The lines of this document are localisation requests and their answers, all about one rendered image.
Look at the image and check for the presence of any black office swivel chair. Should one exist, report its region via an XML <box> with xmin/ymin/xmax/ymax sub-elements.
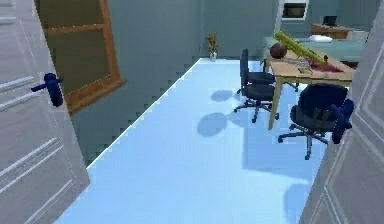
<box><xmin>236</xmin><ymin>58</ymin><xmax>300</xmax><ymax>96</ymax></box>
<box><xmin>277</xmin><ymin>83</ymin><xmax>349</xmax><ymax>161</ymax></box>
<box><xmin>233</xmin><ymin>48</ymin><xmax>280</xmax><ymax>124</ymax></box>

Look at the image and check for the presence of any dried plant in vase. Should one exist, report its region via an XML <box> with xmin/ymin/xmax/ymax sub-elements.
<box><xmin>206</xmin><ymin>31</ymin><xmax>219</xmax><ymax>63</ymax></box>

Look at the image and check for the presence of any brown ball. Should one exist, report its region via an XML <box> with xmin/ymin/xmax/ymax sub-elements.
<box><xmin>269</xmin><ymin>42</ymin><xmax>289</xmax><ymax>60</ymax></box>

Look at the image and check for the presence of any light wooden table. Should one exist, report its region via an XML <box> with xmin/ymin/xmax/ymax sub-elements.
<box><xmin>263</xmin><ymin>48</ymin><xmax>356</xmax><ymax>131</ymax></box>

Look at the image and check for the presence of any wooden framed window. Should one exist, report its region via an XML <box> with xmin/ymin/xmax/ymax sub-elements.
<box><xmin>34</xmin><ymin>0</ymin><xmax>127</xmax><ymax>116</ymax></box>

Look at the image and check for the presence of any dark red book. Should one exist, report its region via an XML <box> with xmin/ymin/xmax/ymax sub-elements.
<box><xmin>309</xmin><ymin>62</ymin><xmax>344</xmax><ymax>74</ymax></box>

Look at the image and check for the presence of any white pillow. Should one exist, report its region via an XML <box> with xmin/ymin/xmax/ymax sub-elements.
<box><xmin>307</xmin><ymin>34</ymin><xmax>334</xmax><ymax>44</ymax></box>

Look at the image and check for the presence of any green bed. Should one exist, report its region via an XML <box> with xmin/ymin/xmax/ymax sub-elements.
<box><xmin>255</xmin><ymin>35</ymin><xmax>366</xmax><ymax>70</ymax></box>

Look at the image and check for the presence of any brown wooden desk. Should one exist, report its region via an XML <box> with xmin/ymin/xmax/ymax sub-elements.
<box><xmin>310</xmin><ymin>23</ymin><xmax>354</xmax><ymax>40</ymax></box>

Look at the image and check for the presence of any white panelled room door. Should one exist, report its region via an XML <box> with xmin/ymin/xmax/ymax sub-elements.
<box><xmin>298</xmin><ymin>0</ymin><xmax>384</xmax><ymax>224</ymax></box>
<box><xmin>0</xmin><ymin>0</ymin><xmax>91</xmax><ymax>224</ymax></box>

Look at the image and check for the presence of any black laptop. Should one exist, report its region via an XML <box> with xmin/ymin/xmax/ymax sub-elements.
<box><xmin>321</xmin><ymin>15</ymin><xmax>338</xmax><ymax>28</ymax></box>

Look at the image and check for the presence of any dark blue door handle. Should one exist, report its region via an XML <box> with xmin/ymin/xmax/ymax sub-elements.
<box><xmin>329</xmin><ymin>98</ymin><xmax>355</xmax><ymax>145</ymax></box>
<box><xmin>30</xmin><ymin>72</ymin><xmax>65</xmax><ymax>108</ymax></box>

